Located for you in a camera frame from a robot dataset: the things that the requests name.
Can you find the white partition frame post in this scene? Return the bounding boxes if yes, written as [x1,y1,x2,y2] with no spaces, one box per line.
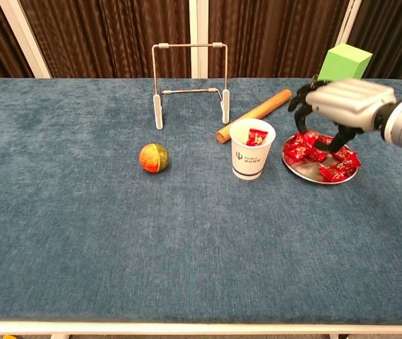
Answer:
[334,0,363,49]
[0,0,52,79]
[188,0,210,79]

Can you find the red candy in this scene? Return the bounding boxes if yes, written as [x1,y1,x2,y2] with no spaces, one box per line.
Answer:
[245,129,269,147]
[292,131,320,146]
[333,150,363,170]
[319,165,350,183]
[284,145,311,162]
[308,148,329,163]

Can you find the metal wire stand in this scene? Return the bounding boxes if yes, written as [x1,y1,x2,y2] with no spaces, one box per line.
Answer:
[150,42,230,131]

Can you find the orange and green ball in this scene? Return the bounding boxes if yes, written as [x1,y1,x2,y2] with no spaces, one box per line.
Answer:
[138,143,170,174]

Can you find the white paper cup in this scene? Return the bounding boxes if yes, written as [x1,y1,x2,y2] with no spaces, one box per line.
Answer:
[229,118,277,182]

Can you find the green cube block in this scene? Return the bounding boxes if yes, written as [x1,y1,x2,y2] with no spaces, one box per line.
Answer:
[317,42,374,83]

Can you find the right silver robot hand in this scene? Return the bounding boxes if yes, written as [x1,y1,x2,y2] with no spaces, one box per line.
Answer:
[287,78,398,155]

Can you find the metal bowl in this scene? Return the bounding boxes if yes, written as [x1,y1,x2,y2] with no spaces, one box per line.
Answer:
[280,133,360,184]

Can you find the wooden rolling pin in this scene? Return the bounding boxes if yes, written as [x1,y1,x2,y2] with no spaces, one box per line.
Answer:
[215,88,292,145]

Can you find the blue table cloth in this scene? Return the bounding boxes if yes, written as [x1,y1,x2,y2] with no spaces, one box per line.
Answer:
[0,77,402,324]

